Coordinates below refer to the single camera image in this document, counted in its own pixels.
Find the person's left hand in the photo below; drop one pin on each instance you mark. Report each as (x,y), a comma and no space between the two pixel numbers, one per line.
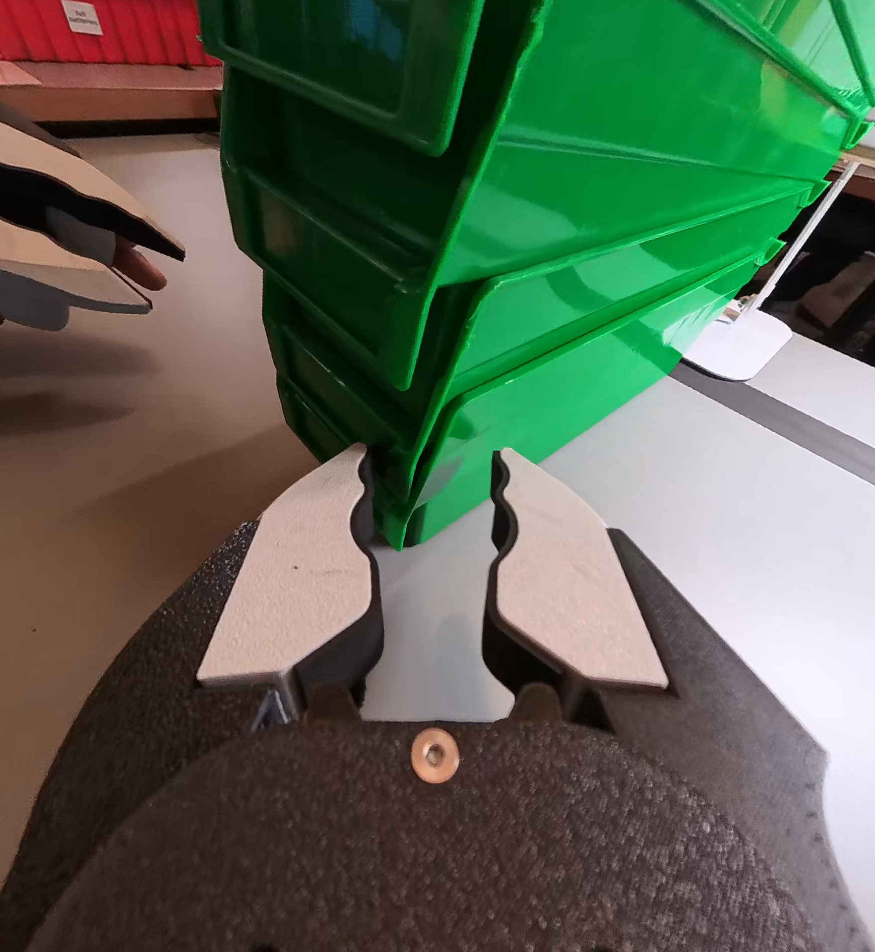
(143,271)

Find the grey tape strip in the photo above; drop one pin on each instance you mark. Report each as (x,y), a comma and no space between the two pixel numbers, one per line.
(817,439)

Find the light grey desk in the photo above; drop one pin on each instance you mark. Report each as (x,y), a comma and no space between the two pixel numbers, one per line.
(742,558)

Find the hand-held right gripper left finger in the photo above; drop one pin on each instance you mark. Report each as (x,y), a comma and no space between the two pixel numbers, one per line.
(296,587)

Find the white display stand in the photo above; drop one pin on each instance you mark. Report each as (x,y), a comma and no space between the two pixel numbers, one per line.
(742,349)

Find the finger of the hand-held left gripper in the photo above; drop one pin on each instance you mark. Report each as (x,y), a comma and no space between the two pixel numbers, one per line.
(36,149)
(36,282)

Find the red ribbed storage tray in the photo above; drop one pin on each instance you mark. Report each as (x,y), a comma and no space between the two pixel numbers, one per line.
(21,30)

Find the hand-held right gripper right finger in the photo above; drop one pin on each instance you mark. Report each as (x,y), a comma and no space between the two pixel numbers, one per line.
(571,595)

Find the wooden-edged side table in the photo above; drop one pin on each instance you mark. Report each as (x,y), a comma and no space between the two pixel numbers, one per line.
(110,93)

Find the green plastic bin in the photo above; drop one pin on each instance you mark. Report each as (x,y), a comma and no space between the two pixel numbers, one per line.
(333,282)
(556,327)
(556,409)
(631,111)

